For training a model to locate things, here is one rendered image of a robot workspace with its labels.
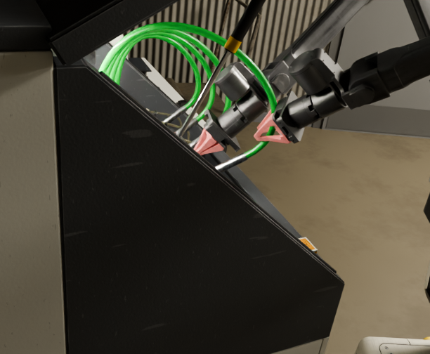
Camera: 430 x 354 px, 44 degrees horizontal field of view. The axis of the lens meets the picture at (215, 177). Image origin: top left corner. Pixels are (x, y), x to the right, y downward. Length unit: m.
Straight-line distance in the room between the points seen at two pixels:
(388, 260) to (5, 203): 2.44
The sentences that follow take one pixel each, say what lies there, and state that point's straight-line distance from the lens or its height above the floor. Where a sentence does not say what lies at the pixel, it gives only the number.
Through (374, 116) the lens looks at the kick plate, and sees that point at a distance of 4.35.
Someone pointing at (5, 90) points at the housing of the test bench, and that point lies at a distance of 0.70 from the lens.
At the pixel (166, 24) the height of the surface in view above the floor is 1.42.
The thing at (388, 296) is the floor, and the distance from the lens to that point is 2.75.
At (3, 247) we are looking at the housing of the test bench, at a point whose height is 1.19.
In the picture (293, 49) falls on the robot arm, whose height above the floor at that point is 1.35.
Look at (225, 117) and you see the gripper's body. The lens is 1.18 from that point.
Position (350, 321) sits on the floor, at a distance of 2.55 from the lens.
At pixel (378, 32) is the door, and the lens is 4.12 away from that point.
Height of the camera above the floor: 1.68
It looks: 30 degrees down
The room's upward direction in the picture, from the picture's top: 7 degrees clockwise
